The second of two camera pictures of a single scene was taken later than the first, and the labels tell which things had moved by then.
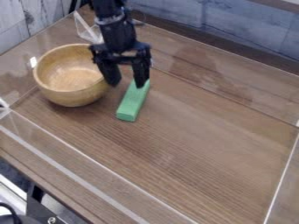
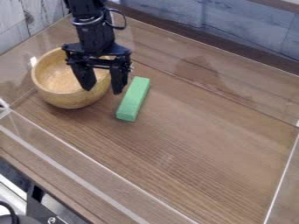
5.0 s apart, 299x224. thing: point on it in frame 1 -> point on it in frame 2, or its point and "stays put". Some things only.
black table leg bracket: x=38 y=213 stays put
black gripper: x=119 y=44 -> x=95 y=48
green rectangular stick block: x=134 y=101 stays put
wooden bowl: x=69 y=75 stays put
